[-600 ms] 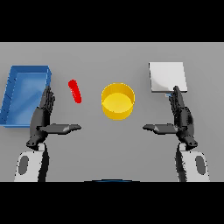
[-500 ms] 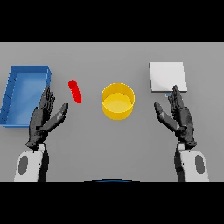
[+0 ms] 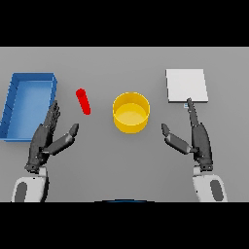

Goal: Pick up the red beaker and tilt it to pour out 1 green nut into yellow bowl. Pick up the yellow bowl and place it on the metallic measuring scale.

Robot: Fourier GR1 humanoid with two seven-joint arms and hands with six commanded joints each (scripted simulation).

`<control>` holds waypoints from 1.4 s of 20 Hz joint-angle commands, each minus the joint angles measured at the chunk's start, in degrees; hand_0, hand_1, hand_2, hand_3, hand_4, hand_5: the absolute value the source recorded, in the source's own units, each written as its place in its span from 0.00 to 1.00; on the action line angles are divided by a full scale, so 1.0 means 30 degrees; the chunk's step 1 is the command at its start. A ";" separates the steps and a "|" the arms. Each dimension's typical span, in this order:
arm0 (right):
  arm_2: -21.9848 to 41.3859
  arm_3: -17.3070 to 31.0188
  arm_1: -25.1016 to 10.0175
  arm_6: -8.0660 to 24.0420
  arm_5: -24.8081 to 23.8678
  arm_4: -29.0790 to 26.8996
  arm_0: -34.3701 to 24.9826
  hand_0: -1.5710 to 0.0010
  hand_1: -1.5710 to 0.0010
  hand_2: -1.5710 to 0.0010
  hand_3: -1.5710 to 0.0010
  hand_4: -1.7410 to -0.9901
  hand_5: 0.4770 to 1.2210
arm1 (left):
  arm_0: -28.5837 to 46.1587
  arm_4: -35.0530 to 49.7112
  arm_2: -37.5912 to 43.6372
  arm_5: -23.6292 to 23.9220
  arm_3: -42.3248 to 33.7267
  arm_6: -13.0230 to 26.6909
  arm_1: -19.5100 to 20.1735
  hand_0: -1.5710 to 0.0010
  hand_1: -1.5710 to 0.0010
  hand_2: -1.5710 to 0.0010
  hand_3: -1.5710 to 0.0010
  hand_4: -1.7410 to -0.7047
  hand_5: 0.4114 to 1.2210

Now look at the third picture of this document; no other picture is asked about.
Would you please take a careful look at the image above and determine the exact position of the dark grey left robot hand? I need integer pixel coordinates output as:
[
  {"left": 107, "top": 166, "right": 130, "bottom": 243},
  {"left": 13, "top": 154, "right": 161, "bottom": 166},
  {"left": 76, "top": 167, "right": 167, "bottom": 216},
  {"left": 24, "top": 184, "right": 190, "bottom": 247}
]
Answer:
[{"left": 24, "top": 99, "right": 80, "bottom": 174}]

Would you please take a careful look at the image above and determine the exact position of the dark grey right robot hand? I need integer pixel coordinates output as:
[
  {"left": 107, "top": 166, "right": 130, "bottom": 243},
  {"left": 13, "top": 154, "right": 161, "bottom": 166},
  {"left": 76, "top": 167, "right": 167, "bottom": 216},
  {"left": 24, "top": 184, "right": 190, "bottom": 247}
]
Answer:
[{"left": 160, "top": 97, "right": 214, "bottom": 172}]

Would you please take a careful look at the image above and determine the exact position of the pale square measuring scale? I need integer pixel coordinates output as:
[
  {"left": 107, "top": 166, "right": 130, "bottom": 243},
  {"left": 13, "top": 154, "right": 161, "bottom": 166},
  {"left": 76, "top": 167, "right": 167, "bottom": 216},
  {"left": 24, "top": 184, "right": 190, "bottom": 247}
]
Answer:
[{"left": 165, "top": 68, "right": 209, "bottom": 104}]

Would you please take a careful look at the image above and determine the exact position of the red beaker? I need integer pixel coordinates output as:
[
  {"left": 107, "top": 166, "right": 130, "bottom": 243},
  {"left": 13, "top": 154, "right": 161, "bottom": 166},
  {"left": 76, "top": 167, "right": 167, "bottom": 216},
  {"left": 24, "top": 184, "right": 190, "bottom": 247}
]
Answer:
[{"left": 75, "top": 88, "right": 92, "bottom": 116}]

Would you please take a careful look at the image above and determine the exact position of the yellow bowl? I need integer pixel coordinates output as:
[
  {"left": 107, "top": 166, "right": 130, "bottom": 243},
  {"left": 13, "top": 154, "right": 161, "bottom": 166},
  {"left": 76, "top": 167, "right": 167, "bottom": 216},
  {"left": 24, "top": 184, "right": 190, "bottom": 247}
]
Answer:
[{"left": 112, "top": 91, "right": 151, "bottom": 134}]

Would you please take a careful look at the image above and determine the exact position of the blue tray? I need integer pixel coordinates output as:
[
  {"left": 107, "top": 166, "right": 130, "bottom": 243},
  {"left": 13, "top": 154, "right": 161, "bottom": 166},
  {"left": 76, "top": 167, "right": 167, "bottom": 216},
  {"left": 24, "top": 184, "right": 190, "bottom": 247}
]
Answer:
[{"left": 0, "top": 72, "right": 58, "bottom": 143}]

